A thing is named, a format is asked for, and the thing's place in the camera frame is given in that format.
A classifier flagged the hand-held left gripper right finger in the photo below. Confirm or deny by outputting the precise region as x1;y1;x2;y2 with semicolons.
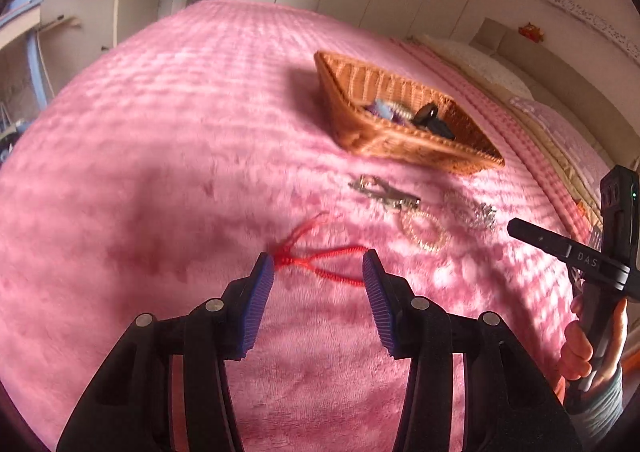
362;248;583;452

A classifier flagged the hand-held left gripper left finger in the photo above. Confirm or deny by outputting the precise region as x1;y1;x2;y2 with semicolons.
56;252;276;452

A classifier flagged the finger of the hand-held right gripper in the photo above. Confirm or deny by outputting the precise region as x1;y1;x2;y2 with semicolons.
507;218;572;261

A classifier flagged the red string bracelet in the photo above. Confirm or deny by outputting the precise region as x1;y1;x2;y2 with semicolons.
272;212;371;289

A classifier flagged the silver chain bracelet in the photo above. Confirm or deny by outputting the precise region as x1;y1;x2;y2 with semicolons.
442;189;497;232

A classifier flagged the gold beaded bracelet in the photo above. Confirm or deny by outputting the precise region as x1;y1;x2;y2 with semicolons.
398;209;449;253

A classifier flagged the brown wicker basket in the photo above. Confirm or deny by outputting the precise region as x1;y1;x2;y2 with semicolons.
314;50;506;176

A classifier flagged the person's right forearm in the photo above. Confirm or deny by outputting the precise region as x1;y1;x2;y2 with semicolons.
555;367;627;452

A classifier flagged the person's right hand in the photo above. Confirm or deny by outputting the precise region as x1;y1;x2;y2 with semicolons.
558;294;629;385

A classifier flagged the beige quilt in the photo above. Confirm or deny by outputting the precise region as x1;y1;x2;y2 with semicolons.
500;87;606;228

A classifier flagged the pink patterned pillow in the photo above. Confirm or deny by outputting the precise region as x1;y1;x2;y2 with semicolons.
510;97;616;193

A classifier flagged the beige padded headboard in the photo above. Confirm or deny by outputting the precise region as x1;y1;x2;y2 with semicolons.
470;17;640;168

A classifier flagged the black claw hair clip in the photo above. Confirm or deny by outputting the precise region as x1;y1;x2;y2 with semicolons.
411;103;456;139

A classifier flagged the white dotted pillow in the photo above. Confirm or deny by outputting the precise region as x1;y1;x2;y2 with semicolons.
417;34;533;100

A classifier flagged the blue purple hair accessory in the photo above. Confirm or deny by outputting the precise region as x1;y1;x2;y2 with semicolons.
367;99;401;123

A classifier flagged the small wooden shelf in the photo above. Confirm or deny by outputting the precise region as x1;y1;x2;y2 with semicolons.
40;16;81;31

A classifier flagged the blue desk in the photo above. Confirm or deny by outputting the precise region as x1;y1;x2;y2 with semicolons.
0;0;56;108

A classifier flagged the white patterned wall shelf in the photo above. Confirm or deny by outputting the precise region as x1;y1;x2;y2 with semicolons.
542;0;640;60

